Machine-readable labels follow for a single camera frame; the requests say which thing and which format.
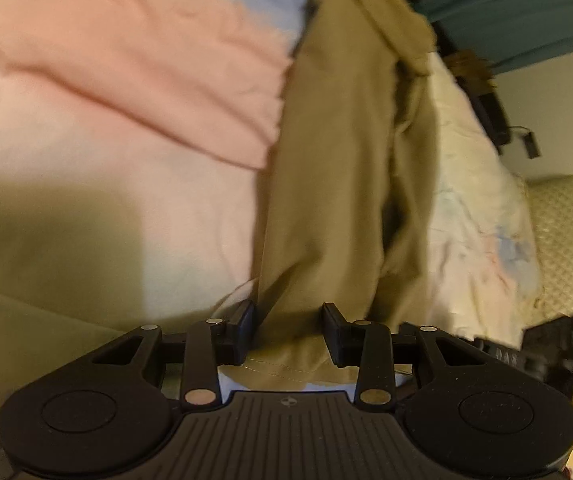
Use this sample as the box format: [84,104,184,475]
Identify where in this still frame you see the olive cloth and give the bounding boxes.
[0,284,132,448]

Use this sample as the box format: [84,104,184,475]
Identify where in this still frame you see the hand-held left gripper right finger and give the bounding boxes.
[321,302,488,411]

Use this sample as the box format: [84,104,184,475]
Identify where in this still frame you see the pastel bed cover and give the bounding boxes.
[0,0,547,396]

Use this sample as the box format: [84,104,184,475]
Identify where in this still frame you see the black wall plug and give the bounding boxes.
[509,126,542,160]

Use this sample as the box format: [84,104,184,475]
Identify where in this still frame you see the black box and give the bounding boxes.
[459,75,513,155]

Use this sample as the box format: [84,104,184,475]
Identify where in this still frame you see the khaki pants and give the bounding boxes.
[236,0,442,393]

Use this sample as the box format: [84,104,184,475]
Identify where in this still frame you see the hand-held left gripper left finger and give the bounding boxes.
[89,300,258,411]

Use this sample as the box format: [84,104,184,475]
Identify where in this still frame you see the teal curtain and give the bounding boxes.
[385,0,573,77]

